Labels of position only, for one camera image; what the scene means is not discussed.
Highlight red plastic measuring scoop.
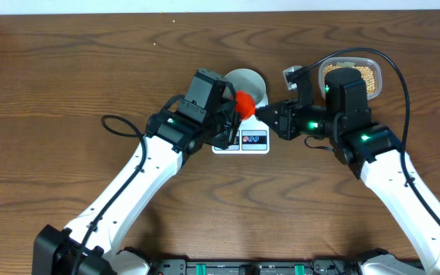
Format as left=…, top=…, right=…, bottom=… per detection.
left=229, top=91, right=256, bottom=121

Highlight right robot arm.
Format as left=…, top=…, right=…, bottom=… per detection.
left=255, top=68, right=440, bottom=274

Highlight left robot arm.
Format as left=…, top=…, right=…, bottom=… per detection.
left=31, top=99, right=242, bottom=274

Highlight white digital kitchen scale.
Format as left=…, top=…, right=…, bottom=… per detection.
left=212, top=115, right=270, bottom=154

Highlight pale grey round bowl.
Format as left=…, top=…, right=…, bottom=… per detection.
left=225, top=69, right=268, bottom=108

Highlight soybeans in container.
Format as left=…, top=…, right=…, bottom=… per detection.
left=322, top=62, right=380, bottom=97

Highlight clear plastic container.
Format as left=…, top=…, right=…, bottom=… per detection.
left=319, top=57, right=383, bottom=100

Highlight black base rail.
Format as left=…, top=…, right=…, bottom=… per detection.
left=147, top=259, right=360, bottom=275

